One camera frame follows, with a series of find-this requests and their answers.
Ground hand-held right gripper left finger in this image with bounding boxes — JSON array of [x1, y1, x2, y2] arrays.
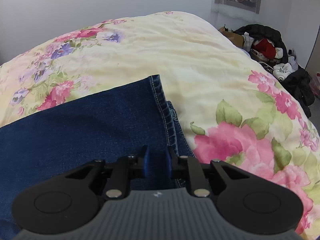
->
[[64, 145, 150, 200]]

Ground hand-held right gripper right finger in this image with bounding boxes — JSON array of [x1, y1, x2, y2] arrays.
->
[[164, 146, 252, 198]]

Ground blue denim pants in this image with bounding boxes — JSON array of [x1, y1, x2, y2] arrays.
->
[[0, 74, 197, 235]]

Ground floral yellow bedspread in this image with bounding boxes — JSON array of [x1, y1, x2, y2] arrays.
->
[[0, 11, 320, 240]]

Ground white cloth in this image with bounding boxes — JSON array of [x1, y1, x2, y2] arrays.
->
[[272, 63, 293, 80]]

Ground red cloth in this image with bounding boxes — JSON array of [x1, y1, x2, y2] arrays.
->
[[251, 39, 277, 60]]

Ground black garment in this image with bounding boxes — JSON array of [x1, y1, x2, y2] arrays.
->
[[281, 67, 315, 118]]

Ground pile of clothes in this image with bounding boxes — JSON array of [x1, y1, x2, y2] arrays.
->
[[234, 24, 289, 60]]

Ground pink bag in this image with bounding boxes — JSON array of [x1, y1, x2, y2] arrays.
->
[[310, 72, 320, 93]]

